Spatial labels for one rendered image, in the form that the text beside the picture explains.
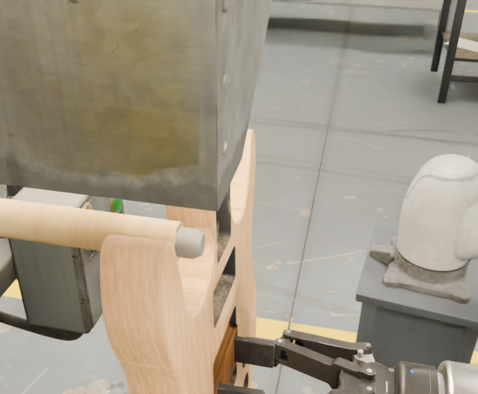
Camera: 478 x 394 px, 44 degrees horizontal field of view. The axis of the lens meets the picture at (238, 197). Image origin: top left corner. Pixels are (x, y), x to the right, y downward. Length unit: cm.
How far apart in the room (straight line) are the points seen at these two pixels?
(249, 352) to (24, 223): 29
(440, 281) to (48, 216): 97
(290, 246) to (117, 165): 235
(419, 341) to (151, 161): 116
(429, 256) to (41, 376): 135
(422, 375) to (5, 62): 47
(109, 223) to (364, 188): 266
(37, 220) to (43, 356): 171
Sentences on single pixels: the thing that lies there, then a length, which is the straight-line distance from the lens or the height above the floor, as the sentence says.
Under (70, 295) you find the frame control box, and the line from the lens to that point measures 84.
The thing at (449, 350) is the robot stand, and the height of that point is 60.
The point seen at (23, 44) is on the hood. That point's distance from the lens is 25.
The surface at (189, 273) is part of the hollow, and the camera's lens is 52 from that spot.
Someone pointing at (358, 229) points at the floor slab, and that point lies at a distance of 276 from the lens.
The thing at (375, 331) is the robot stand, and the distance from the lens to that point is 137.
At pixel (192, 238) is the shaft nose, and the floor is 126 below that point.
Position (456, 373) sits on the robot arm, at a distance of 61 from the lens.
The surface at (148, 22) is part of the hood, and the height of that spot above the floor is 147.
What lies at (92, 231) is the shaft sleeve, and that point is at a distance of 48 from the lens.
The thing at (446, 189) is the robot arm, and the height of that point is 94.
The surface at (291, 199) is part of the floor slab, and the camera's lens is 292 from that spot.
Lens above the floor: 152
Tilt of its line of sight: 31 degrees down
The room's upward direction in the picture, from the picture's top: 1 degrees clockwise
